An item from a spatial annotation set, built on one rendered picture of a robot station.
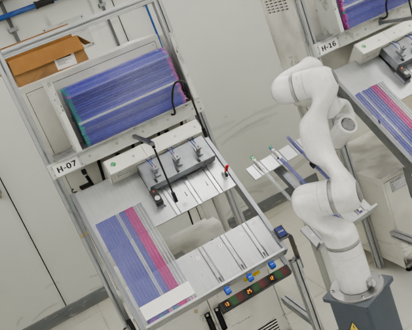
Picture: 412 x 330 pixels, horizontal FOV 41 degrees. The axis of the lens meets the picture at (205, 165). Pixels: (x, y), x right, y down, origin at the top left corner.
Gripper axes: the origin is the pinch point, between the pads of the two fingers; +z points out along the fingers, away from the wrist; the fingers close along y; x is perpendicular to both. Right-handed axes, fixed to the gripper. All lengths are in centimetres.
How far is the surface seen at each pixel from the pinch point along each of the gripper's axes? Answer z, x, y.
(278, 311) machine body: 63, 42, 34
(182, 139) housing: 14, -46, 42
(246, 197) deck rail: 14.2, -6.0, 33.3
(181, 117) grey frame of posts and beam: 13, -55, 36
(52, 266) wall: 194, -76, 105
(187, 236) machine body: 85, -20, 44
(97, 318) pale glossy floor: 200, -28, 96
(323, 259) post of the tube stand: 28.7, 35.1, 13.5
